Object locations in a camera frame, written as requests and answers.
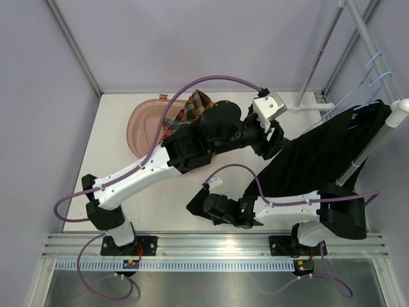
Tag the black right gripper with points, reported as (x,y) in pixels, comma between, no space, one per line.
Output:
(216,220)

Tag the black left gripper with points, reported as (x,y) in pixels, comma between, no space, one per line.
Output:
(264,148)

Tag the red plaid shirt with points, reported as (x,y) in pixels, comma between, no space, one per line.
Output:
(197,103)

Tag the black shirt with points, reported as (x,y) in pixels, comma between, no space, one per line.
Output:
(321,155)

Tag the blue hanger holding black shirt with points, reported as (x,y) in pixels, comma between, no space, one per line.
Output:
(355,97)

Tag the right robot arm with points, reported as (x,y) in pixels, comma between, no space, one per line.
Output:
(327,213)

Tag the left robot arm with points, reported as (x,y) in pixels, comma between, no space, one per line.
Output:
(219,129)

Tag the pink plastic basin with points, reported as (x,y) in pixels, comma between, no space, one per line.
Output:
(144,120)

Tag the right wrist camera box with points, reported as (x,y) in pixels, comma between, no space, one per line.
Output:
(214,185)

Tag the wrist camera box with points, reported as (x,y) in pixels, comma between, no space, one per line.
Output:
(268,109)
(214,185)

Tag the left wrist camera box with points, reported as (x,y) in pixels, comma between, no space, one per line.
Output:
(268,109)

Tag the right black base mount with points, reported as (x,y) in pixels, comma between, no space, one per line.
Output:
(281,245)

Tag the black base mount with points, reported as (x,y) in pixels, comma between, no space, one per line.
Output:
(148,244)
(281,245)

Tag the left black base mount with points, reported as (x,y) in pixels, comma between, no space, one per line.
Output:
(148,244)

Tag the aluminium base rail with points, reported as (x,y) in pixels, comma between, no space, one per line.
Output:
(217,246)

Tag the white slotted cable duct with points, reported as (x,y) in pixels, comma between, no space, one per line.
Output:
(195,265)

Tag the right aluminium frame post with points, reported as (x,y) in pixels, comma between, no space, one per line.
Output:
(368,14)

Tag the aluminium frame post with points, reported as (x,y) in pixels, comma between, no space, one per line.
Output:
(368,14)
(64,28)

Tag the left aluminium frame post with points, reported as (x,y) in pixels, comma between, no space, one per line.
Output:
(64,28)

